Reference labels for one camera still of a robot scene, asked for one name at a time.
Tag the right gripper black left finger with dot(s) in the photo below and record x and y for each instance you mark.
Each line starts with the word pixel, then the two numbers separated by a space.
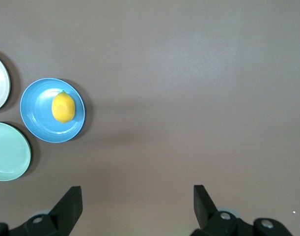
pixel 63 216

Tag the yellow lemon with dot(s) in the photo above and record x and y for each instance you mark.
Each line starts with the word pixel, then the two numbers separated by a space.
pixel 63 107

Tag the green plate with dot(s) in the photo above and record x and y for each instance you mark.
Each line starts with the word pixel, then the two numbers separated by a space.
pixel 7 152

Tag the blue plate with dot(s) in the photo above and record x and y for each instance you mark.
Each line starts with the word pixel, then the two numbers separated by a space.
pixel 36 115

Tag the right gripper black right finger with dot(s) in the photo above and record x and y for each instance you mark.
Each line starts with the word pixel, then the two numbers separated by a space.
pixel 208 221

